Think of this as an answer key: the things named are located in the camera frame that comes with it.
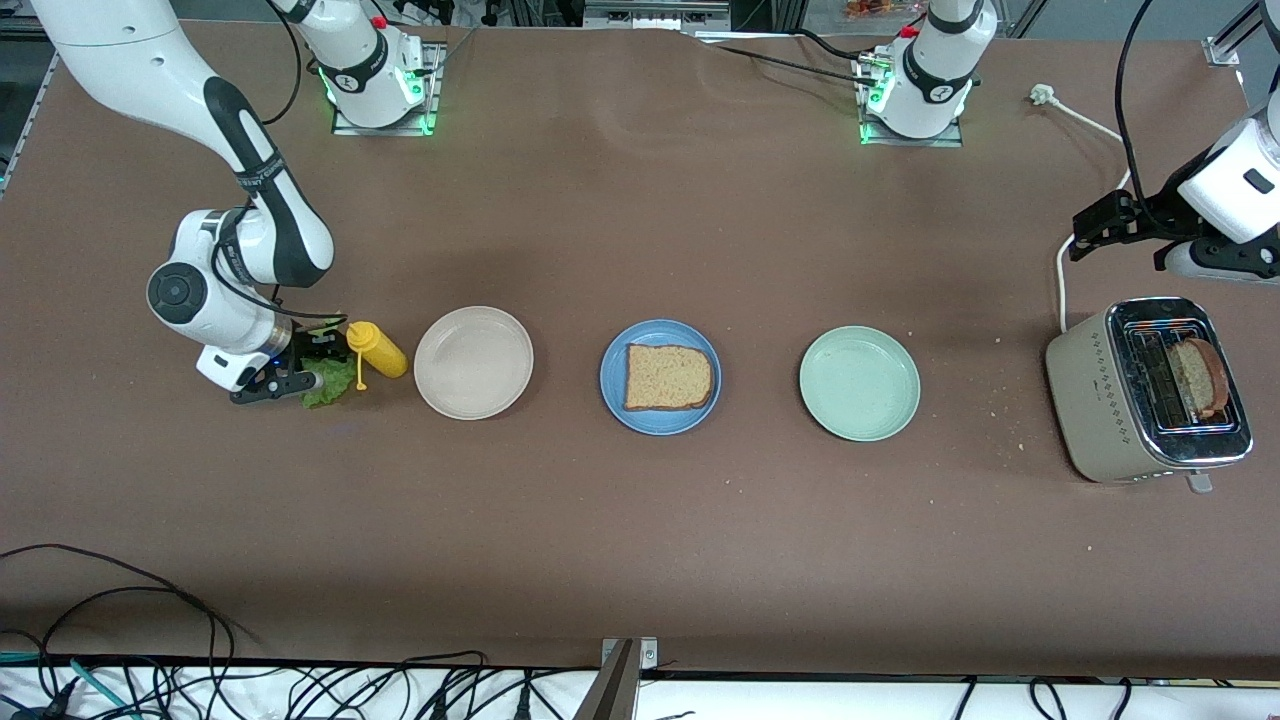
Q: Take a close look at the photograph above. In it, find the green lettuce leaf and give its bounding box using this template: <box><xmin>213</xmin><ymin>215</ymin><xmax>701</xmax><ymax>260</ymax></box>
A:
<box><xmin>300</xmin><ymin>355</ymin><xmax>359</xmax><ymax>409</ymax></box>

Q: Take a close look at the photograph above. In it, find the brown bread slice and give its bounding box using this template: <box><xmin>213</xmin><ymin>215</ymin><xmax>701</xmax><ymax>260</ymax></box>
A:
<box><xmin>1168</xmin><ymin>338</ymin><xmax>1230</xmax><ymax>420</ymax></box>
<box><xmin>624</xmin><ymin>343</ymin><xmax>715</xmax><ymax>412</ymax></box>

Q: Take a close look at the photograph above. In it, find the beige round plate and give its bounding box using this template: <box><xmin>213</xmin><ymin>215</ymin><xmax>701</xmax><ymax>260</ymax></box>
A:
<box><xmin>413</xmin><ymin>306</ymin><xmax>535</xmax><ymax>421</ymax></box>

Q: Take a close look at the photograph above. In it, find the blue round plate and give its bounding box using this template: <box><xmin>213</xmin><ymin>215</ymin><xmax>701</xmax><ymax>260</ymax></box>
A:
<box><xmin>600</xmin><ymin>319</ymin><xmax>723</xmax><ymax>437</ymax></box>

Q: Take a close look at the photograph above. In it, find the mint green round plate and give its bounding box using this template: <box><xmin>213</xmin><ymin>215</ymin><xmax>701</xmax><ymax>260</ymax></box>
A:
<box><xmin>798</xmin><ymin>325</ymin><xmax>921</xmax><ymax>442</ymax></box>

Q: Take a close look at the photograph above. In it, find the yellow mustard squeeze bottle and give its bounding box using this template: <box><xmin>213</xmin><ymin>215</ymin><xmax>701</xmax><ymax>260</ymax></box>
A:
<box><xmin>346</xmin><ymin>321</ymin><xmax>409</xmax><ymax>391</ymax></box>

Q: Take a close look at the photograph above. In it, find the beige chrome two-slot toaster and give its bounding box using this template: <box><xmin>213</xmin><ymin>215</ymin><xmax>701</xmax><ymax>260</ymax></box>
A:
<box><xmin>1045</xmin><ymin>297</ymin><xmax>1253</xmax><ymax>494</ymax></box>

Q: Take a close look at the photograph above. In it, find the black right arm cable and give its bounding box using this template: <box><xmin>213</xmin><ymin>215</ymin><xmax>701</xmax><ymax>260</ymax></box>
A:
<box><xmin>208</xmin><ymin>200</ymin><xmax>349</xmax><ymax>323</ymax></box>
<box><xmin>262</xmin><ymin>0</ymin><xmax>303</xmax><ymax>126</ymax></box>

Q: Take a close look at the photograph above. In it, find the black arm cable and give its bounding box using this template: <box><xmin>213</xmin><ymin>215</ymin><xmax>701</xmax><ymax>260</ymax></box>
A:
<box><xmin>262</xmin><ymin>0</ymin><xmax>303</xmax><ymax>126</ymax></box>
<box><xmin>208</xmin><ymin>200</ymin><xmax>349</xmax><ymax>323</ymax></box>
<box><xmin>1116</xmin><ymin>0</ymin><xmax>1163</xmax><ymax>219</ymax></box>

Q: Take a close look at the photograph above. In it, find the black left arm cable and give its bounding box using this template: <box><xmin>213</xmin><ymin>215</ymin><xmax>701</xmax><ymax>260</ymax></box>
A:
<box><xmin>1116</xmin><ymin>0</ymin><xmax>1163</xmax><ymax>219</ymax></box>

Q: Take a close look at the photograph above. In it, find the white toaster power cable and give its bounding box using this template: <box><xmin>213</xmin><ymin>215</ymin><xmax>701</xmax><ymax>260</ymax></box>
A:
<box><xmin>1030</xmin><ymin>84</ymin><xmax>1138</xmax><ymax>334</ymax></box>

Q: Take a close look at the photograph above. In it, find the aluminium frame rail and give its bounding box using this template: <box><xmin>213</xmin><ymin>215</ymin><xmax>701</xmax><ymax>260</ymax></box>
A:
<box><xmin>0</xmin><ymin>20</ymin><xmax>63</xmax><ymax>196</ymax></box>
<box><xmin>1203</xmin><ymin>8</ymin><xmax>1263</xmax><ymax>67</ymax></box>
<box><xmin>583</xmin><ymin>0</ymin><xmax>733</xmax><ymax>31</ymax></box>

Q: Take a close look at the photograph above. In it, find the black looped floor cable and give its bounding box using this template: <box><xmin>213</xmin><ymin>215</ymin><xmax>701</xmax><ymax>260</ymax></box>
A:
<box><xmin>0</xmin><ymin>544</ymin><xmax>237</xmax><ymax>701</ymax></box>

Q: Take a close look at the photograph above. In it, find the black table cable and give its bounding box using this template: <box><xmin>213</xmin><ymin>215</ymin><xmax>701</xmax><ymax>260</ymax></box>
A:
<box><xmin>690</xmin><ymin>28</ymin><xmax>886</xmax><ymax>89</ymax></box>

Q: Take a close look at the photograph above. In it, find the teal cable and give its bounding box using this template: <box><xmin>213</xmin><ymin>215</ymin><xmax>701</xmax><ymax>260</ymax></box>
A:
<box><xmin>0</xmin><ymin>650</ymin><xmax>136</xmax><ymax>720</ymax></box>

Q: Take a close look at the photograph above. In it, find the grey metal bracket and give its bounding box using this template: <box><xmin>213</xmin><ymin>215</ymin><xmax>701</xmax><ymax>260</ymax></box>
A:
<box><xmin>575</xmin><ymin>637</ymin><xmax>659</xmax><ymax>720</ymax></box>

